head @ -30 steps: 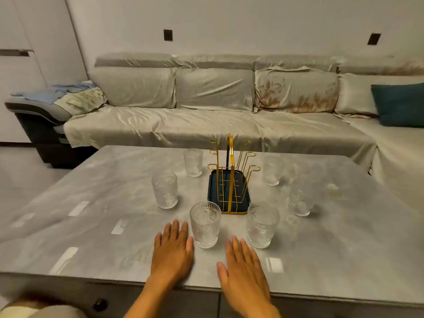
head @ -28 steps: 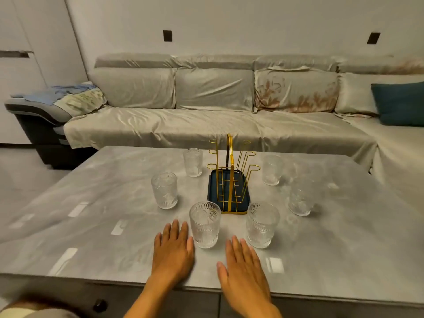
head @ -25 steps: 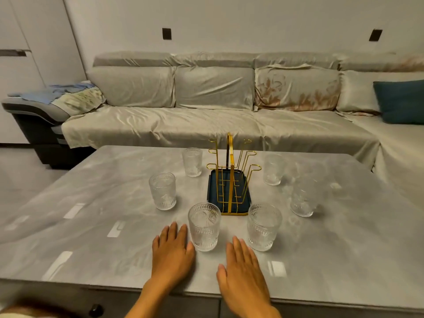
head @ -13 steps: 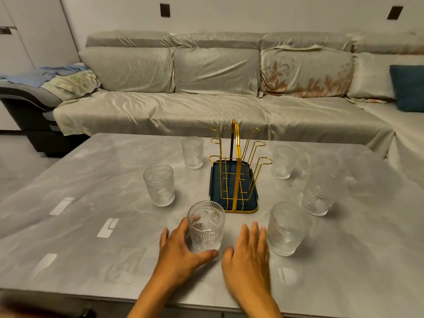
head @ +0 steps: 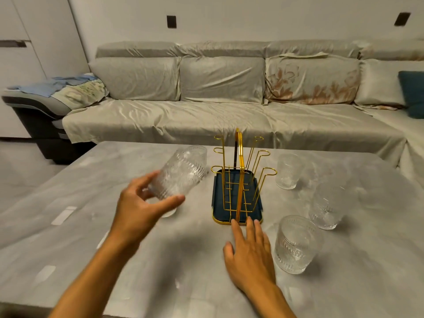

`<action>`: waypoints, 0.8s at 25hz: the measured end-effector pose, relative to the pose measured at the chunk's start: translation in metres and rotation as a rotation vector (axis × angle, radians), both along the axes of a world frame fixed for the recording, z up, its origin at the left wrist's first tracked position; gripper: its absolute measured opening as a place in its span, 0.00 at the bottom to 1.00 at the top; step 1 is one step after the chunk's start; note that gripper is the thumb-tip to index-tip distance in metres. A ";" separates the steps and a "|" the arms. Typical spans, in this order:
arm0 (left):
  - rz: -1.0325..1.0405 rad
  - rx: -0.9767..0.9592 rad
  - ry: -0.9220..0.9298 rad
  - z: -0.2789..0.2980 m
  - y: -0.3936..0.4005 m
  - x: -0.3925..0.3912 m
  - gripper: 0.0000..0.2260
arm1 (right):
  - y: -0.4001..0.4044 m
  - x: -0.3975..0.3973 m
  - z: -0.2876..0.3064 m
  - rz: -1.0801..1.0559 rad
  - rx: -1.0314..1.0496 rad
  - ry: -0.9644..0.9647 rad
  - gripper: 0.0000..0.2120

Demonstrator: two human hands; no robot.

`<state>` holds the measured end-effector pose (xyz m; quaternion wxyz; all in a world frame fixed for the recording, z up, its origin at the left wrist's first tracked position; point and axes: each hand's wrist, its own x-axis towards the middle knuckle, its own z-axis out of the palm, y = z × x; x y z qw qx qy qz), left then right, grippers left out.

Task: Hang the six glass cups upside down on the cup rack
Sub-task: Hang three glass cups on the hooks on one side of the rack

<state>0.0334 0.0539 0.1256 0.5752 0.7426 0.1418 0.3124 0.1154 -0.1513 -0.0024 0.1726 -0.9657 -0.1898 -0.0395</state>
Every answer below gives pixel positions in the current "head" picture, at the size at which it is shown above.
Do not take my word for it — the person's left hand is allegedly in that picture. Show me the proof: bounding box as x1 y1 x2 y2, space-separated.
111 170 186 249

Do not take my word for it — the person's right hand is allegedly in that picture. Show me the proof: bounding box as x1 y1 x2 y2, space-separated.
223 217 277 295

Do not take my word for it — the white cabinet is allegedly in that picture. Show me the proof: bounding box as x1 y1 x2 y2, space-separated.
0 0 91 139

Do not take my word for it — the grey sofa back cushion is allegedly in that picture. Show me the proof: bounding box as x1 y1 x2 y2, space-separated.
180 56 266 104
354 59 407 108
89 56 182 102

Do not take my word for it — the dark blue drip tray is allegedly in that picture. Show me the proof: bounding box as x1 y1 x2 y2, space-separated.
212 169 264 226

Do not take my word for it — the grey cloth-covered sofa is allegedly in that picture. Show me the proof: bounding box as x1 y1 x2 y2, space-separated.
2 39 424 189

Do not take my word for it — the person's right forearm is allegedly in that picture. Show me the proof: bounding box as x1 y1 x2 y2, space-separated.
244 281 297 318

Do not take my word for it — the teal throw cushion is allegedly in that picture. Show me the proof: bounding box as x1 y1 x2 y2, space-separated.
398 71 424 119

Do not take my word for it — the light blue cloth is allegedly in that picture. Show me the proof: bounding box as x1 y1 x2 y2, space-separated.
8 73 98 98

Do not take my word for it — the person's left forearm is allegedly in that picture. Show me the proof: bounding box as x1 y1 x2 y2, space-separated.
49 228 140 318

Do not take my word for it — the gold wire cup rack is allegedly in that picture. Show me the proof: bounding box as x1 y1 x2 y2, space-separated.
211 128 278 225

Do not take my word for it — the pale floral cloth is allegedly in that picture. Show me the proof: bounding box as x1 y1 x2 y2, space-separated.
51 78 109 110

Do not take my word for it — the floral print sofa cushion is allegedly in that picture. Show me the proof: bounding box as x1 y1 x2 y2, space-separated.
265 52 362 106

